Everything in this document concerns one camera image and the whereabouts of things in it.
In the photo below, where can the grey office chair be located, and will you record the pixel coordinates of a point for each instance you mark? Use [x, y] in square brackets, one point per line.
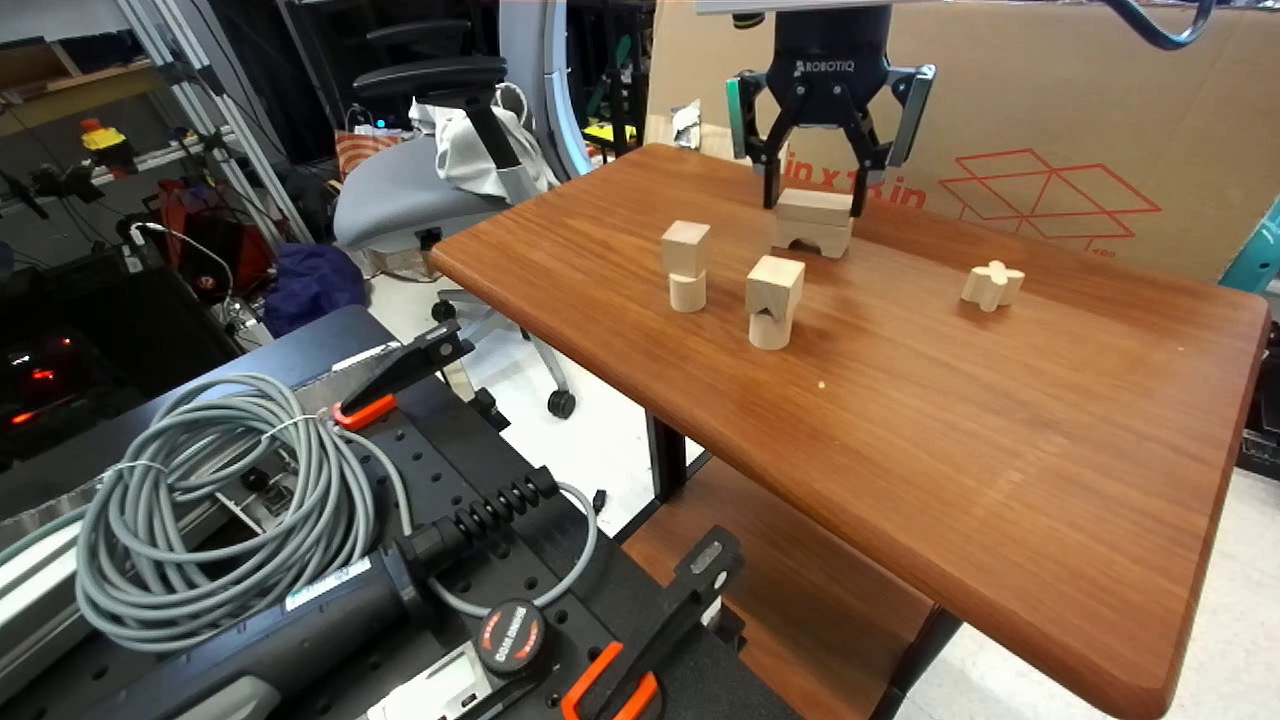
[403, 204]

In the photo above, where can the yellow red emergency stop button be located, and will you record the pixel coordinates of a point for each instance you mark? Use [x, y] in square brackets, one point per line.
[100, 139]

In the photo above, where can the crumpled clear plastic bag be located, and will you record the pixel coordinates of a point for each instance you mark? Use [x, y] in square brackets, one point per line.
[684, 125]

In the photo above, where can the silver crumpled cover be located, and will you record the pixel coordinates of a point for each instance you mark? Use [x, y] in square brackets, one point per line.
[474, 147]

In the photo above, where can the green plastic bin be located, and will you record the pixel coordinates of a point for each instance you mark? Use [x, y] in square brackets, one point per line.
[1257, 253]

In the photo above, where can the wooden arch block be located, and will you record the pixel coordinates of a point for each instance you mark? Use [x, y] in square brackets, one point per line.
[814, 215]

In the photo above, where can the wooden block with hole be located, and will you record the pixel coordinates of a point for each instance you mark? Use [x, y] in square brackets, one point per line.
[778, 281]

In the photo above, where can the small wooden cylinder block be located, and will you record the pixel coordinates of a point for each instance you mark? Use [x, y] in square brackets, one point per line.
[684, 292]

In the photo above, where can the aluminium frame rack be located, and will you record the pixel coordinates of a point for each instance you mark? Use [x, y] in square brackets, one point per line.
[203, 104]

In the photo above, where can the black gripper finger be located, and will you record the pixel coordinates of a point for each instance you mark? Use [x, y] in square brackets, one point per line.
[756, 125]
[917, 112]

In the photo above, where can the wooden cube block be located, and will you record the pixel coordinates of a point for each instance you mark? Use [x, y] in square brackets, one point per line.
[684, 245]

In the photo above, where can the wooden cross-shaped block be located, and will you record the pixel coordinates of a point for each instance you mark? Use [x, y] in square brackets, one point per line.
[992, 284]

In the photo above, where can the blue round object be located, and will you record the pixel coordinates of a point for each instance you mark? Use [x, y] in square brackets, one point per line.
[314, 284]

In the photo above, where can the brown wooden footboard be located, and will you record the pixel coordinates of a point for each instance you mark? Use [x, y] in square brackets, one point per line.
[786, 600]

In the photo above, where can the black round knob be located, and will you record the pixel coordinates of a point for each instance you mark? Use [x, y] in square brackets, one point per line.
[513, 639]

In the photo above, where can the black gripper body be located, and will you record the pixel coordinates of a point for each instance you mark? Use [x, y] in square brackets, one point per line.
[828, 62]

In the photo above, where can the black device with red lights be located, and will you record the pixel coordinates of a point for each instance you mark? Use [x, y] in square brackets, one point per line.
[44, 373]

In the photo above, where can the large cardboard sheet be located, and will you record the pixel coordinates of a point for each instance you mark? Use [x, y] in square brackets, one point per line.
[1064, 93]

